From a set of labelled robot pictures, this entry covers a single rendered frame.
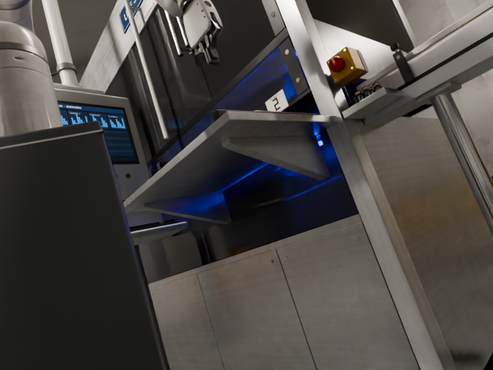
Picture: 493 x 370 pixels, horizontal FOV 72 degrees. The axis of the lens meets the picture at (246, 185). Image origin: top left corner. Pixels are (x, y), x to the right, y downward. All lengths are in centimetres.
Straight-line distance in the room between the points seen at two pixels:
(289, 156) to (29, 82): 59
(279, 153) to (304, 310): 56
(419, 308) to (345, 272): 21
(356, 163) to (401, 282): 33
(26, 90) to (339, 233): 82
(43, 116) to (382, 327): 94
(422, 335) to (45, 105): 97
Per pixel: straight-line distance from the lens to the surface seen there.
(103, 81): 239
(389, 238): 97
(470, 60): 100
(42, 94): 70
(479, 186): 103
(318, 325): 120
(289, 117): 84
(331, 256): 108
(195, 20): 99
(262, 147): 85
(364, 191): 97
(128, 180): 170
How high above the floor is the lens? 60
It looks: 10 degrees up
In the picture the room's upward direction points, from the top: 18 degrees counter-clockwise
